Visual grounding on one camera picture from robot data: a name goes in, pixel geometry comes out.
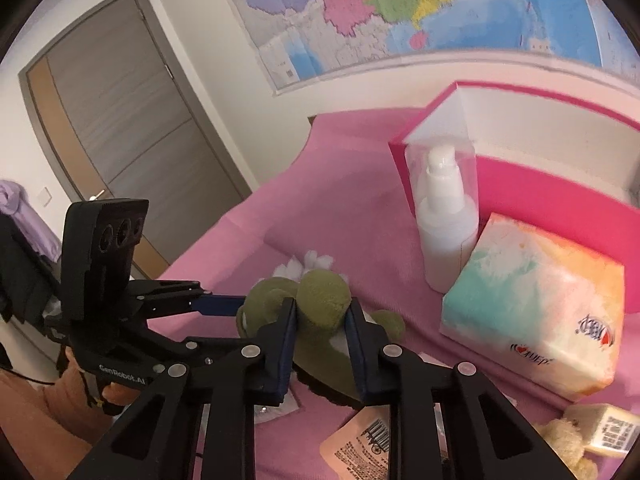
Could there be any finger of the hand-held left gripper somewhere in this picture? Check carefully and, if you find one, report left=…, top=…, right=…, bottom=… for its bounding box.
left=131, top=279, right=247, bottom=322
left=146, top=326, right=252, bottom=366

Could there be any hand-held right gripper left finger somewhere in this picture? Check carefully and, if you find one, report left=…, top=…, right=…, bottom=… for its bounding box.
left=65, top=298, right=299, bottom=480

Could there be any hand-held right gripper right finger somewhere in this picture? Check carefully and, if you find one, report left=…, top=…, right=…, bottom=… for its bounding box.
left=345, top=298, right=568, bottom=480

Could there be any green plush toy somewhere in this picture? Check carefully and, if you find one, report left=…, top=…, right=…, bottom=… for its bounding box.
left=236, top=269, right=406, bottom=408

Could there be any white daisy plush toy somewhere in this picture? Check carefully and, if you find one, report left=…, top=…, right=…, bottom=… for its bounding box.
left=271, top=250, right=349, bottom=287

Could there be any beige plush toy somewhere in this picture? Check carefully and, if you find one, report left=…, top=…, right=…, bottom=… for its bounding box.
left=532, top=402, right=640, bottom=480

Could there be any pink storage box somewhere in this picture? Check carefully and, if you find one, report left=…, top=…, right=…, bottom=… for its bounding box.
left=389, top=80, right=640, bottom=267

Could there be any person's left forearm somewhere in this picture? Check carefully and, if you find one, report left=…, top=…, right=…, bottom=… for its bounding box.
left=0, top=352, right=126, bottom=468

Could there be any person's left hand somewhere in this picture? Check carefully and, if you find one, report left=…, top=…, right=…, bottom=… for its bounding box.
left=102, top=381, right=145, bottom=406

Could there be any small clear plastic wrapper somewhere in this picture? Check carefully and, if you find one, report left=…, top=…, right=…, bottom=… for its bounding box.
left=255, top=394, right=302, bottom=426

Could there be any black chair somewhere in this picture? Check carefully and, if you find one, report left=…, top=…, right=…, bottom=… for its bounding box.
left=0, top=212, right=67, bottom=352

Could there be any peach packet with barcode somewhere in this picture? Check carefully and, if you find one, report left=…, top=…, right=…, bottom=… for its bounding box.
left=320, top=404, right=396, bottom=480

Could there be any purple cloth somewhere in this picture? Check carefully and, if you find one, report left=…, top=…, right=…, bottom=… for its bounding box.
left=0, top=179, right=63, bottom=261

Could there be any white spray bottle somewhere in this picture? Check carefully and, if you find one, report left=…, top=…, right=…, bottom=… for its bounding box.
left=406, top=142, right=481, bottom=294

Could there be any pink bed sheet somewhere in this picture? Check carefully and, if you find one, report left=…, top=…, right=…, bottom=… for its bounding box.
left=150, top=110, right=640, bottom=480

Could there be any pastel tissue pack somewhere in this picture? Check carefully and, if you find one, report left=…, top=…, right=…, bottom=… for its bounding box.
left=440, top=212, right=626, bottom=403

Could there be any grey wooden door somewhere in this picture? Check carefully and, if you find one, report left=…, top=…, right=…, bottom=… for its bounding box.
left=19, top=0, right=252, bottom=281

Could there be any colourful wall map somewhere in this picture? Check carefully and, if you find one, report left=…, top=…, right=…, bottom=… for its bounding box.
left=212, top=0, right=637, bottom=96

